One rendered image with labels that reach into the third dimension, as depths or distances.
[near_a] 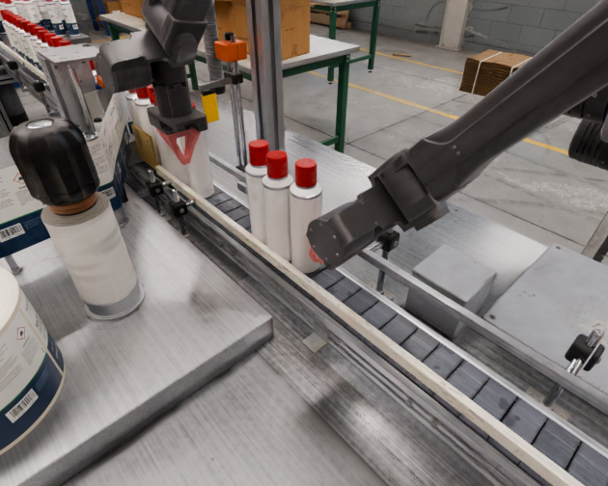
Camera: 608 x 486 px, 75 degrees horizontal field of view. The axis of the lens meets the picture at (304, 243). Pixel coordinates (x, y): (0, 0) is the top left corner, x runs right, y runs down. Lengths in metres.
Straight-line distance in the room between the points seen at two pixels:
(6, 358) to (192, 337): 0.23
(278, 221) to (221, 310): 0.17
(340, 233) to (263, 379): 0.28
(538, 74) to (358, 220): 0.21
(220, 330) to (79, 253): 0.22
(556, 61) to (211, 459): 0.55
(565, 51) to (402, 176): 0.18
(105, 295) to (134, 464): 0.23
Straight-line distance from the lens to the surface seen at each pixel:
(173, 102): 0.72
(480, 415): 0.54
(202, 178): 0.89
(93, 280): 0.64
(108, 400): 0.61
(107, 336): 0.68
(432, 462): 0.59
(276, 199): 0.63
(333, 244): 0.45
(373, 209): 0.46
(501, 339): 0.56
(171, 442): 0.61
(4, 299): 0.57
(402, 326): 0.64
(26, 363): 0.58
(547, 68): 0.35
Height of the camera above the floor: 1.36
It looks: 39 degrees down
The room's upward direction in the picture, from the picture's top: straight up
